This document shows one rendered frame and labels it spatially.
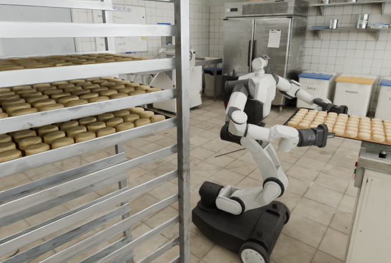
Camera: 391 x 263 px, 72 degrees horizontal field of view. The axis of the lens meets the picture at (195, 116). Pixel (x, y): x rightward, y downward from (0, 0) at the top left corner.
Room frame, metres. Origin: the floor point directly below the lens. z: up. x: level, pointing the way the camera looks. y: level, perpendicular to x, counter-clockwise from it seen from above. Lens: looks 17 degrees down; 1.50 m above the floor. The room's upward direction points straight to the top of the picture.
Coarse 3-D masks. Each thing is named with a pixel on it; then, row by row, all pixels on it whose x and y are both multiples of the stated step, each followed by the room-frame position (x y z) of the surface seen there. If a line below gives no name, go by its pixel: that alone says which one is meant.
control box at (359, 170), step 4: (360, 148) 1.47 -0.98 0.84; (360, 152) 1.41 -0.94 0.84; (364, 152) 1.41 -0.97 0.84; (356, 168) 1.45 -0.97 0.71; (360, 168) 1.27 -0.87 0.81; (364, 168) 1.26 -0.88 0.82; (356, 172) 1.28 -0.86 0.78; (360, 172) 1.26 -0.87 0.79; (356, 176) 1.27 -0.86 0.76; (360, 176) 1.26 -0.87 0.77; (356, 180) 1.27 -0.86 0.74; (360, 180) 1.26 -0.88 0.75; (356, 184) 1.27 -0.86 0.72; (360, 184) 1.26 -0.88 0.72
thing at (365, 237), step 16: (368, 176) 1.20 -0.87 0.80; (384, 176) 1.17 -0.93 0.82; (368, 192) 1.20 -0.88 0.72; (384, 192) 1.16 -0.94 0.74; (368, 208) 1.19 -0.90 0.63; (384, 208) 1.15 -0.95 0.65; (352, 224) 1.25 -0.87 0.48; (368, 224) 1.18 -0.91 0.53; (384, 224) 1.15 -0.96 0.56; (352, 240) 1.21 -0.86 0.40; (368, 240) 1.17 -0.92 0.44; (384, 240) 1.14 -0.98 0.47; (352, 256) 1.20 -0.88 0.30; (368, 256) 1.16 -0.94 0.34; (384, 256) 1.13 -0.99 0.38
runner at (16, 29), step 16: (0, 32) 0.52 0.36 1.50; (16, 32) 0.53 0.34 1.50; (32, 32) 0.55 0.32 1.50; (48, 32) 0.57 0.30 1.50; (64, 32) 0.59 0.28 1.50; (80, 32) 0.62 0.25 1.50; (96, 32) 0.64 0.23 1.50; (112, 32) 0.67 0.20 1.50; (128, 32) 0.70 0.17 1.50; (144, 32) 0.73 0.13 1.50; (160, 32) 0.76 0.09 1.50
